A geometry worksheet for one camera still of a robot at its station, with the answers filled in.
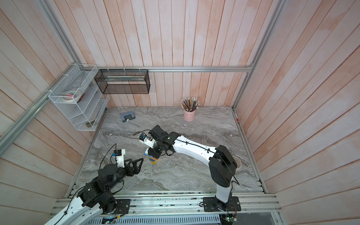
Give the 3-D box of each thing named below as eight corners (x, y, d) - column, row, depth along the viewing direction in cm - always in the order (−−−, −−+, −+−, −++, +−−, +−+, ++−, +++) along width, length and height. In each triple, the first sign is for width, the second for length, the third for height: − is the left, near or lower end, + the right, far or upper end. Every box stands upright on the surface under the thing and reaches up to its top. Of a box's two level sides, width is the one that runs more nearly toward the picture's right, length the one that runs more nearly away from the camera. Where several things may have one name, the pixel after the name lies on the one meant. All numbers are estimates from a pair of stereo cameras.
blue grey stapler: (123, 122, 113) (122, 120, 110) (121, 116, 117) (120, 114, 114) (135, 118, 115) (135, 116, 113) (134, 113, 119) (133, 110, 117)
